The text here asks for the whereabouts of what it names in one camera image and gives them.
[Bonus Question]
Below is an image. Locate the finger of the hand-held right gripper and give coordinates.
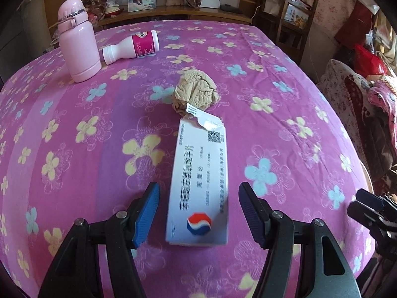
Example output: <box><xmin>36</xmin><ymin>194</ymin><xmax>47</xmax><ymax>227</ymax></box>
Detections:
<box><xmin>356</xmin><ymin>189</ymin><xmax>397</xmax><ymax>213</ymax></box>
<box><xmin>347</xmin><ymin>201</ymin><xmax>383</xmax><ymax>228</ymax></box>

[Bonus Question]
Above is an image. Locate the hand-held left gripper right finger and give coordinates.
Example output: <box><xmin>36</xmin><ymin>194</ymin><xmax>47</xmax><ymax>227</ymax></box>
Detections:
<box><xmin>238</xmin><ymin>182</ymin><xmax>357</xmax><ymax>298</ymax></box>

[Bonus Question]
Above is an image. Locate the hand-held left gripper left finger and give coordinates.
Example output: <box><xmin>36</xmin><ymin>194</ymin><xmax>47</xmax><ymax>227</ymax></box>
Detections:
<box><xmin>37</xmin><ymin>182</ymin><xmax>161</xmax><ymax>298</ymax></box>

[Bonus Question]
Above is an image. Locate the white medicine box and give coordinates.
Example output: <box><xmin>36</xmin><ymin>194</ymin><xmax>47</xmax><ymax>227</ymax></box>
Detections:
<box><xmin>165</xmin><ymin>102</ymin><xmax>229</xmax><ymax>246</ymax></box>

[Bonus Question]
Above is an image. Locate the pink floral tablecloth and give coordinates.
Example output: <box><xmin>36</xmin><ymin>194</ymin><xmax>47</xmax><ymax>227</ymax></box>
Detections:
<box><xmin>0</xmin><ymin>19</ymin><xmax>376</xmax><ymax>298</ymax></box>

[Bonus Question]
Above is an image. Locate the pink floral blanket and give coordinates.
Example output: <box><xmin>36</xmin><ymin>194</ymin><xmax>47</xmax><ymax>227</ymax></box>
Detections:
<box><xmin>367</xmin><ymin>79</ymin><xmax>397</xmax><ymax>149</ymax></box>

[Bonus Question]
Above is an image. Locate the beige floral seat cover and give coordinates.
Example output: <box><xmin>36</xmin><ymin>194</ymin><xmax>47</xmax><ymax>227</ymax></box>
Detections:
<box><xmin>316</xmin><ymin>59</ymin><xmax>373</xmax><ymax>174</ymax></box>

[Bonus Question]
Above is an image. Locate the beige crumpled paper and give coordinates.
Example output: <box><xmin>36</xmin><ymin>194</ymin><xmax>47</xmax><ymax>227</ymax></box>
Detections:
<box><xmin>172</xmin><ymin>69</ymin><xmax>221</xmax><ymax>114</ymax></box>

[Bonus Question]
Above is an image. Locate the red plastic bag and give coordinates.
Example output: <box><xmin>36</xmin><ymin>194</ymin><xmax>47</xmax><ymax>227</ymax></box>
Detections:
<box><xmin>354</xmin><ymin>43</ymin><xmax>388</xmax><ymax>76</ymax></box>

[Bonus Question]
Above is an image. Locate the white bottle with pink label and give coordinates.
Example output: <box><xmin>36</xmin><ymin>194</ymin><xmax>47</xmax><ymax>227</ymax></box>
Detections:
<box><xmin>102</xmin><ymin>30</ymin><xmax>159</xmax><ymax>65</ymax></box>

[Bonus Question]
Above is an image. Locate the dark red cloth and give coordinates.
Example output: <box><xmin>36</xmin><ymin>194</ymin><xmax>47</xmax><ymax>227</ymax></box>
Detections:
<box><xmin>335</xmin><ymin>1</ymin><xmax>377</xmax><ymax>48</ymax></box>

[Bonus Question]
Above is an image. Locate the pink insulated bottle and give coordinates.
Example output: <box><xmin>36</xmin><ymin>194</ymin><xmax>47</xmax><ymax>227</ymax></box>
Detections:
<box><xmin>57</xmin><ymin>0</ymin><xmax>102</xmax><ymax>83</ymax></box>

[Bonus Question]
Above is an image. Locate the wooden chair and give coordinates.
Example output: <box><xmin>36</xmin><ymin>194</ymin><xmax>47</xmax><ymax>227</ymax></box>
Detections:
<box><xmin>259</xmin><ymin>0</ymin><xmax>319</xmax><ymax>66</ymax></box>

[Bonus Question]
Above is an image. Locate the wooden shelf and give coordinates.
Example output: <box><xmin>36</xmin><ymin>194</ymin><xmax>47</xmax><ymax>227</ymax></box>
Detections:
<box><xmin>93</xmin><ymin>4</ymin><xmax>253</xmax><ymax>32</ymax></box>

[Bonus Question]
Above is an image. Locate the red patterned bag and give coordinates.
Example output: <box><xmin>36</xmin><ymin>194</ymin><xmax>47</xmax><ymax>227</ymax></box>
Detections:
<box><xmin>85</xmin><ymin>4</ymin><xmax>107</xmax><ymax>25</ymax></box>

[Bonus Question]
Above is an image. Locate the framed photo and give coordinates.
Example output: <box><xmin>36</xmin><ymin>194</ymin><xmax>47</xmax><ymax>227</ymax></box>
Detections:
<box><xmin>128</xmin><ymin>0</ymin><xmax>157</xmax><ymax>12</ymax></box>

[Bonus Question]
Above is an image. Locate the silver refrigerator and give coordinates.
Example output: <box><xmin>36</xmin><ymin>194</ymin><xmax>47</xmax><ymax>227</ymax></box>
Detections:
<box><xmin>22</xmin><ymin>0</ymin><xmax>67</xmax><ymax>50</ymax></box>

